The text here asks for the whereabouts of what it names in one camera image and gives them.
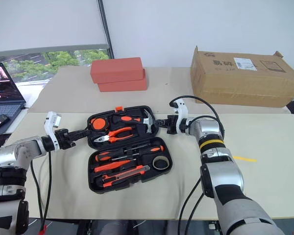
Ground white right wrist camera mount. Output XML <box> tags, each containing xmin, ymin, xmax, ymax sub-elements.
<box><xmin>169</xmin><ymin>97</ymin><xmax>189</xmax><ymax>135</ymax></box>

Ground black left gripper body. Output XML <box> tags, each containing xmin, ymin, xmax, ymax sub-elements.
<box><xmin>54</xmin><ymin>129</ymin><xmax>77</xmax><ymax>150</ymax></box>

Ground orange handled pliers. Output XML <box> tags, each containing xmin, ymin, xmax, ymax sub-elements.
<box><xmin>93</xmin><ymin>126</ymin><xmax>135</xmax><ymax>144</ymax></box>

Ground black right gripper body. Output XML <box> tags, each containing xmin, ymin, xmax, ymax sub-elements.
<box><xmin>164</xmin><ymin>115</ymin><xmax>181</xmax><ymax>136</ymax></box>

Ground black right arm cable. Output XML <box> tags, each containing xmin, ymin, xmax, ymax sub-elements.
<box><xmin>170</xmin><ymin>95</ymin><xmax>225</xmax><ymax>235</ymax></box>

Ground orange black handled screwdriver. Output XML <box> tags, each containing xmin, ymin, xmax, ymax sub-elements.
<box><xmin>94</xmin><ymin>150</ymin><xmax>128</xmax><ymax>163</ymax></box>

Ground orange snap-off utility knife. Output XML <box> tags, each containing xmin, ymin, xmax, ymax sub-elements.
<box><xmin>101</xmin><ymin>164</ymin><xmax>151</xmax><ymax>182</ymax></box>

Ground black laptop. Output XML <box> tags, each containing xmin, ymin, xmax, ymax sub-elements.
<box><xmin>0</xmin><ymin>62</ymin><xmax>27</xmax><ymax>135</ymax></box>

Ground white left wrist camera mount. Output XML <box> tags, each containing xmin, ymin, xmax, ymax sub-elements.
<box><xmin>44</xmin><ymin>111</ymin><xmax>62</xmax><ymax>152</ymax></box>

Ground black orange utility knife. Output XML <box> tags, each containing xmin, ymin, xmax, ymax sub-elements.
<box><xmin>96</xmin><ymin>174</ymin><xmax>131</xmax><ymax>189</ymax></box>

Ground red foam block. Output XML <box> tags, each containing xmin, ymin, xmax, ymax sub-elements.
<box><xmin>96</xmin><ymin>69</ymin><xmax>148</xmax><ymax>93</ymax></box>
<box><xmin>90</xmin><ymin>57</ymin><xmax>146</xmax><ymax>84</ymax></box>

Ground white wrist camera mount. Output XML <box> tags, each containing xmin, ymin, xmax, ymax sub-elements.
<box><xmin>44</xmin><ymin>111</ymin><xmax>62</xmax><ymax>152</ymax></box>
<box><xmin>169</xmin><ymin>97</ymin><xmax>189</xmax><ymax>135</ymax></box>

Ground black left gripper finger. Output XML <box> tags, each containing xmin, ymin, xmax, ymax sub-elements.
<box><xmin>72</xmin><ymin>133</ymin><xmax>92</xmax><ymax>142</ymax></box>
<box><xmin>69</xmin><ymin>128</ymin><xmax>91</xmax><ymax>137</ymax></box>

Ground orange tester screwdriver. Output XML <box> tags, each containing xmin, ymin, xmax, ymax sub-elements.
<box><xmin>94</xmin><ymin>159</ymin><xmax>133</xmax><ymax>173</ymax></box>

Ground black electrical tape roll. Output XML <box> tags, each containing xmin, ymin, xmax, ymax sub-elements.
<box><xmin>152</xmin><ymin>156</ymin><xmax>170</xmax><ymax>171</ymax></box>

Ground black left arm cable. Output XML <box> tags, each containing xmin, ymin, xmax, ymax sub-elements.
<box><xmin>30</xmin><ymin>151</ymin><xmax>52</xmax><ymax>232</ymax></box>

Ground black plastic tool case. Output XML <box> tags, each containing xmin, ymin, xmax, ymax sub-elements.
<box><xmin>86</xmin><ymin>105</ymin><xmax>173</xmax><ymax>194</ymax></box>

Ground large brown cardboard box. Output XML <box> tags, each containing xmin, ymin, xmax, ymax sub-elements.
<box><xmin>190</xmin><ymin>45</ymin><xmax>294</xmax><ymax>109</ymax></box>

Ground grey window blind rail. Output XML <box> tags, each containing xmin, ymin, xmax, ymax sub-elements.
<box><xmin>0</xmin><ymin>43</ymin><xmax>111</xmax><ymax>54</ymax></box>

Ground orange black tape measure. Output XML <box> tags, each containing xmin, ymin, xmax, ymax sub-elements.
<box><xmin>91</xmin><ymin>117</ymin><xmax>109</xmax><ymax>131</ymax></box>

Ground dark window frame post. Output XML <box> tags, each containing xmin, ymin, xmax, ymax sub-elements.
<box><xmin>97</xmin><ymin>0</ymin><xmax>115</xmax><ymax>60</ymax></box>

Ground yellow tape strip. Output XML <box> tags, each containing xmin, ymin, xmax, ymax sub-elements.
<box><xmin>232</xmin><ymin>155</ymin><xmax>258</xmax><ymax>163</ymax></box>

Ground dark rounded shape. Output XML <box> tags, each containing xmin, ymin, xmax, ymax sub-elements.
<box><xmin>102</xmin><ymin>219</ymin><xmax>132</xmax><ymax>235</ymax></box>

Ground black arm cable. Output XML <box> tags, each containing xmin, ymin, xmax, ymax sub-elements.
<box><xmin>170</xmin><ymin>95</ymin><xmax>225</xmax><ymax>235</ymax></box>
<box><xmin>30</xmin><ymin>151</ymin><xmax>52</xmax><ymax>232</ymax></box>

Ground hammer with black orange handle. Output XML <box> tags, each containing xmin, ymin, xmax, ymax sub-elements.
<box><xmin>111</xmin><ymin>109</ymin><xmax>156</xmax><ymax>134</ymax></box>

